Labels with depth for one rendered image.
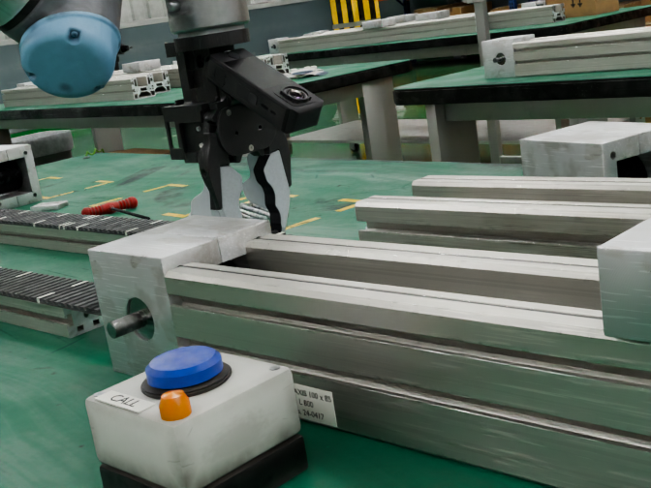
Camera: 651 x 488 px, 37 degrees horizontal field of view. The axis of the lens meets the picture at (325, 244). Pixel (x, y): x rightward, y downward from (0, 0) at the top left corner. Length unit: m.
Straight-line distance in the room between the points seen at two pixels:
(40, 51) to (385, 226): 0.30
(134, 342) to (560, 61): 1.82
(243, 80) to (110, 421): 0.44
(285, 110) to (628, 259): 0.48
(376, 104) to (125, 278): 3.07
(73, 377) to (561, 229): 0.37
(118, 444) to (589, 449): 0.23
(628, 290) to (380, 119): 3.34
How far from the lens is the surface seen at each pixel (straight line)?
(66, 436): 0.65
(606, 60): 2.33
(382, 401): 0.53
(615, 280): 0.41
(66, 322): 0.86
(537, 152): 0.89
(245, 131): 0.91
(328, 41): 5.89
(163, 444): 0.48
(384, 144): 3.74
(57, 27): 0.79
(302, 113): 0.84
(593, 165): 0.84
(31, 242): 1.28
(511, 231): 0.69
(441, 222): 0.71
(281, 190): 0.95
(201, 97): 0.93
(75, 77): 0.81
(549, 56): 2.41
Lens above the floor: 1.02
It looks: 14 degrees down
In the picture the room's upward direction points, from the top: 9 degrees counter-clockwise
